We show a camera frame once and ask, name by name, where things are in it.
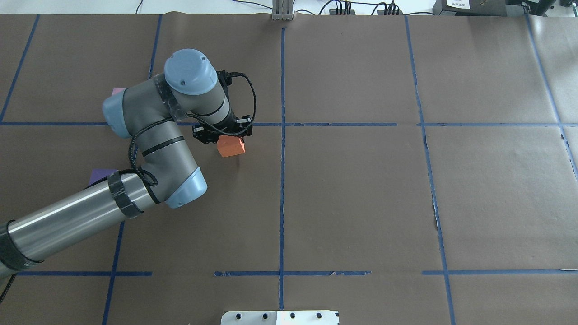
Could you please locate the aluminium frame post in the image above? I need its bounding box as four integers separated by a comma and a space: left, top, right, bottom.
272, 0, 295, 21

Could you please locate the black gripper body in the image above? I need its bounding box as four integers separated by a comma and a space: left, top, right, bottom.
192, 115, 253, 144

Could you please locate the black usb hub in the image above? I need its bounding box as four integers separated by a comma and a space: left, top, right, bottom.
330, 8, 356, 16

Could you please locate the white pedestal base plate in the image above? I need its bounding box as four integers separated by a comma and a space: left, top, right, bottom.
220, 310, 340, 325

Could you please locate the black box device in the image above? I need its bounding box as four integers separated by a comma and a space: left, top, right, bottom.
432, 0, 507, 17

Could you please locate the purple foam cube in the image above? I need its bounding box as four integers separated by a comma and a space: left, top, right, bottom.
89, 168, 118, 187

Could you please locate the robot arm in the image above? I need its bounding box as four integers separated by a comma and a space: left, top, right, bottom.
1, 49, 256, 279

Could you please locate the brown paper table cover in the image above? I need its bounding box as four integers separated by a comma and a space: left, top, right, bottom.
1, 12, 577, 325

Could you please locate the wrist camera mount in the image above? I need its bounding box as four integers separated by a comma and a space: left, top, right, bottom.
217, 70, 234, 99

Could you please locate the orange foam cube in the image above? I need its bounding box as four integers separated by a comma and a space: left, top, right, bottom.
217, 135, 246, 157

